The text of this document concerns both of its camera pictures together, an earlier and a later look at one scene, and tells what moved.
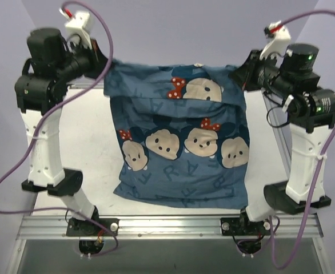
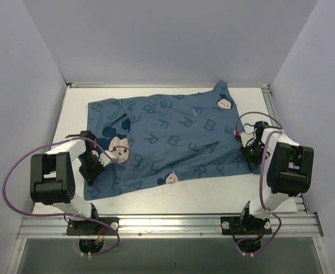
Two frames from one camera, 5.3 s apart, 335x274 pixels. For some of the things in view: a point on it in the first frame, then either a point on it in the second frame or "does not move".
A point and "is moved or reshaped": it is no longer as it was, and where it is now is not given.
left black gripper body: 95,61 to 91,170
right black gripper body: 246,73 to 253,159
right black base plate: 243,226 does not move
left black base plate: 80,228 does not move
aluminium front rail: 52,226 does not move
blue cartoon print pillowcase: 182,132 is moved or reshaped
